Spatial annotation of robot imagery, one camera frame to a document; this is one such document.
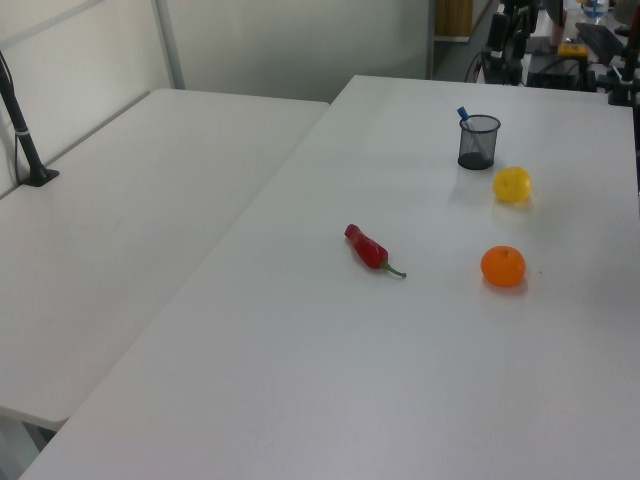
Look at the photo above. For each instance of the blue white marker pen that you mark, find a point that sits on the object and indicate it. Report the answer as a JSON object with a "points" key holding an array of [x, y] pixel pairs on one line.
{"points": [[462, 112]]}

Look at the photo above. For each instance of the black mesh pen cup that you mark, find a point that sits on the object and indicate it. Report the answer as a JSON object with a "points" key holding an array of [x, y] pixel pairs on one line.
{"points": [[479, 161]]}

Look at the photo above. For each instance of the red chili pepper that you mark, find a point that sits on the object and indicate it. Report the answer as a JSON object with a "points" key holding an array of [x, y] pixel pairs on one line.
{"points": [[365, 247]]}

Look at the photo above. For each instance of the orange fruit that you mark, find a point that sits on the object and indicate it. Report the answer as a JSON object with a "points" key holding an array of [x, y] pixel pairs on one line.
{"points": [[503, 267]]}

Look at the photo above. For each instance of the white side table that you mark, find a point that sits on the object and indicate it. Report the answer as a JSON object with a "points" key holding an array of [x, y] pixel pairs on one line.
{"points": [[125, 225]]}

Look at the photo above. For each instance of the yellow plastic fruit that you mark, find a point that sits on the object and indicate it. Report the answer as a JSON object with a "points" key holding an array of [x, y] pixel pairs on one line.
{"points": [[512, 185]]}

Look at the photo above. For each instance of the wooden cabinet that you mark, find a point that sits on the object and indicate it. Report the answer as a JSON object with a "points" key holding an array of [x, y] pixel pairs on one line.
{"points": [[452, 17]]}

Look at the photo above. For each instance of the black equipment box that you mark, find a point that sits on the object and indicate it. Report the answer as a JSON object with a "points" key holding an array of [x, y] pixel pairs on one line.
{"points": [[555, 75]]}

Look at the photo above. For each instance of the black pole with base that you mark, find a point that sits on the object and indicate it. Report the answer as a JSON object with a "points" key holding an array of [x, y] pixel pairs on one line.
{"points": [[25, 140]]}

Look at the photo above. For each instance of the yellow device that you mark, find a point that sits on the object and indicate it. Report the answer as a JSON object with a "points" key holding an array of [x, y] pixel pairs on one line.
{"points": [[572, 50]]}

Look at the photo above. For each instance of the black keyboard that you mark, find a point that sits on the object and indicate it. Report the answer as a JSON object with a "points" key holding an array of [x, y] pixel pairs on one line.
{"points": [[600, 42]]}

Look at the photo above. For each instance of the grey partition frame post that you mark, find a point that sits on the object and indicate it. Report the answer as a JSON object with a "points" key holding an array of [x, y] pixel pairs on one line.
{"points": [[170, 45]]}

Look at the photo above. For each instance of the black clamp mount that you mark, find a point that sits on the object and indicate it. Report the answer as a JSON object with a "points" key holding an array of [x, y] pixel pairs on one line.
{"points": [[625, 87]]}

